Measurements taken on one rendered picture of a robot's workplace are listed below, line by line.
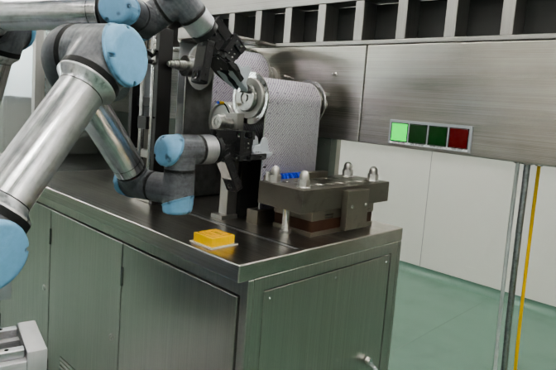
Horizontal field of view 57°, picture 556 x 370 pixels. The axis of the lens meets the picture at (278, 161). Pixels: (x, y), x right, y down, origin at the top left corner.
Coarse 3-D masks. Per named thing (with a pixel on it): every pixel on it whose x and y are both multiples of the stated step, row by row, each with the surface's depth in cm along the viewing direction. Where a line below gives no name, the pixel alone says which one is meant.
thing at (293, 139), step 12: (264, 120) 144; (276, 120) 146; (288, 120) 150; (300, 120) 154; (312, 120) 158; (264, 132) 144; (276, 132) 147; (288, 132) 151; (300, 132) 154; (312, 132) 158; (276, 144) 148; (288, 144) 151; (300, 144) 155; (312, 144) 159; (276, 156) 148; (288, 156) 152; (300, 156) 156; (312, 156) 160; (264, 168) 145; (288, 168) 153; (300, 168) 157; (312, 168) 161
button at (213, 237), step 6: (216, 228) 126; (198, 234) 121; (204, 234) 120; (210, 234) 121; (216, 234) 121; (222, 234) 121; (228, 234) 122; (198, 240) 121; (204, 240) 119; (210, 240) 118; (216, 240) 118; (222, 240) 120; (228, 240) 121; (210, 246) 118; (216, 246) 119
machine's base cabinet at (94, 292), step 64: (64, 256) 173; (128, 256) 144; (384, 256) 150; (0, 320) 219; (64, 320) 175; (128, 320) 145; (192, 320) 124; (256, 320) 113; (320, 320) 131; (384, 320) 154
